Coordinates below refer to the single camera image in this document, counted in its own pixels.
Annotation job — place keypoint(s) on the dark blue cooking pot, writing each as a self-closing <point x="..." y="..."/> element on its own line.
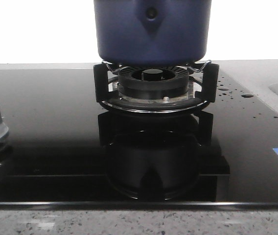
<point x="152" y="32"/>

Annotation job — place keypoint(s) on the black pot support grate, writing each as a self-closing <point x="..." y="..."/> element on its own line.
<point x="202" y="86"/>

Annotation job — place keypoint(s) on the black gas burner head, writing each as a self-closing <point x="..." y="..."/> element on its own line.
<point x="153" y="83"/>

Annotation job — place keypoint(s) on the black glass cooktop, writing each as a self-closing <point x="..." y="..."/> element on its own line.
<point x="64" y="151"/>

